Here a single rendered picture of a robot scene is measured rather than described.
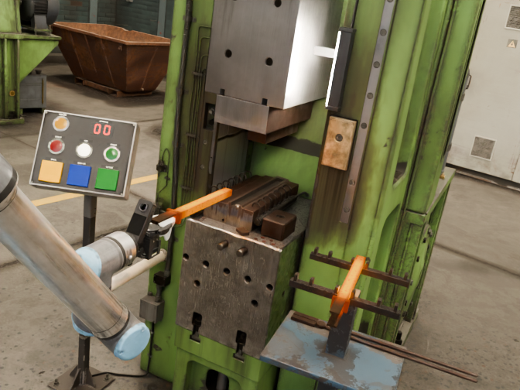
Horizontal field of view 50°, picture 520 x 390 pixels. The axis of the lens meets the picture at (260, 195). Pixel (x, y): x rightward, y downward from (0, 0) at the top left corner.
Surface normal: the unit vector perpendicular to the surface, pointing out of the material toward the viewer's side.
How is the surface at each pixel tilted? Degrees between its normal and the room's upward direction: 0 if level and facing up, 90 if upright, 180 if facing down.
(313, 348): 0
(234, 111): 90
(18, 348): 0
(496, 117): 90
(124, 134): 60
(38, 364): 0
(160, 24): 90
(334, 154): 90
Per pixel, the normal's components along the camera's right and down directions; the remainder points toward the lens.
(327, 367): 0.14, -0.93
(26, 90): 0.71, 0.33
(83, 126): 0.05, -0.18
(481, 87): -0.57, 0.20
